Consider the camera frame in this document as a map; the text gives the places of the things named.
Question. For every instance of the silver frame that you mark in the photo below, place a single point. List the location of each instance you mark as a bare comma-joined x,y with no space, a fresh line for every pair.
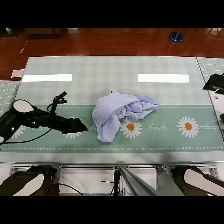
140,186

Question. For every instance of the light blue shirt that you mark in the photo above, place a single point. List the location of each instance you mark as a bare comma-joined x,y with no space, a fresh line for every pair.
113,111

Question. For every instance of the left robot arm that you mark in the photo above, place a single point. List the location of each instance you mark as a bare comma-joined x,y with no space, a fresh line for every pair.
18,117

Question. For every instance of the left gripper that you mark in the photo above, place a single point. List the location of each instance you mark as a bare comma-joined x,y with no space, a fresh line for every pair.
68,125

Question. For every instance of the blue round disc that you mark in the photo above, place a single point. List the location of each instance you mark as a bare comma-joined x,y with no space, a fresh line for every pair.
176,36

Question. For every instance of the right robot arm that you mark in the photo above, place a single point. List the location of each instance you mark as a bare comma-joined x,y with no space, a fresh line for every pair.
200,180

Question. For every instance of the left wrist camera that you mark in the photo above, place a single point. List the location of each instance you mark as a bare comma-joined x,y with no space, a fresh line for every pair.
59,97

